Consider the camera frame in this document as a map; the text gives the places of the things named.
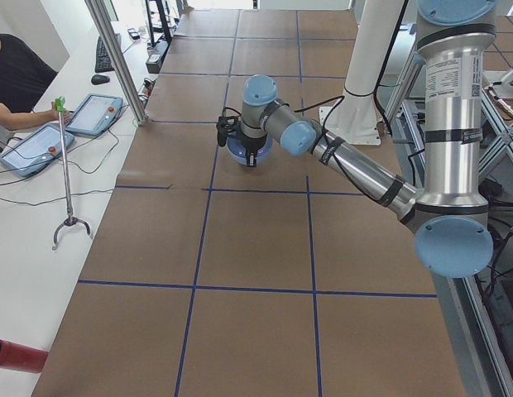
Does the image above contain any black computer mouse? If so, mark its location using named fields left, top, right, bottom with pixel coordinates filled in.
left=91, top=74, right=110, bottom=85

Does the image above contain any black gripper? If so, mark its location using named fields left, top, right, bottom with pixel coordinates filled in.
left=241, top=134, right=266, bottom=168

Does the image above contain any near teach pendant tablet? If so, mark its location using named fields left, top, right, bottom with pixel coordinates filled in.
left=0, top=123, right=62, bottom=176

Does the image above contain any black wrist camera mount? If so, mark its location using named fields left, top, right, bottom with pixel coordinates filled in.
left=216, top=116, right=241, bottom=147

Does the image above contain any far teach pendant tablet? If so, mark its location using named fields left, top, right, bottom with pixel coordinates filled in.
left=65, top=93, right=123, bottom=137

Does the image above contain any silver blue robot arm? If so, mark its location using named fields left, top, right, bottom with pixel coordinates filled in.
left=237, top=1, right=496, bottom=278

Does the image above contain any green handled reacher grabber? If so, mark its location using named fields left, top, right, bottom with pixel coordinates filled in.
left=52, top=97, right=91, bottom=251

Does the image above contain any person's hand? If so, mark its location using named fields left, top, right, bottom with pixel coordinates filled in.
left=48, top=107, right=73, bottom=123

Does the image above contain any black keyboard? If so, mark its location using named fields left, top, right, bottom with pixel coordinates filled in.
left=94, top=36, right=114, bottom=74

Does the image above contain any blue bowl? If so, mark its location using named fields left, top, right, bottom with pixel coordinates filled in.
left=227, top=136, right=273, bottom=165

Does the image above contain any red bottle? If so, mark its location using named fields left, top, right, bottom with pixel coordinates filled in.
left=0, top=339, right=48, bottom=373

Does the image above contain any person in black shirt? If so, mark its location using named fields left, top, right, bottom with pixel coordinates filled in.
left=0, top=33, right=58, bottom=132

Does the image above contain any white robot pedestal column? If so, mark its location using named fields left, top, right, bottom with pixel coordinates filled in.
left=319, top=0, right=407, bottom=146

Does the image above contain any teach pendant tablet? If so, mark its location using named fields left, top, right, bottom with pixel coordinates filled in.
left=0, top=123, right=62, bottom=176
left=65, top=93, right=123, bottom=137

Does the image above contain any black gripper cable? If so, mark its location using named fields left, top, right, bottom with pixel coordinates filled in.
left=221, top=95, right=345, bottom=129

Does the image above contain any aluminium frame post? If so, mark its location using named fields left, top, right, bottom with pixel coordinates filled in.
left=84, top=0, right=147, bottom=126

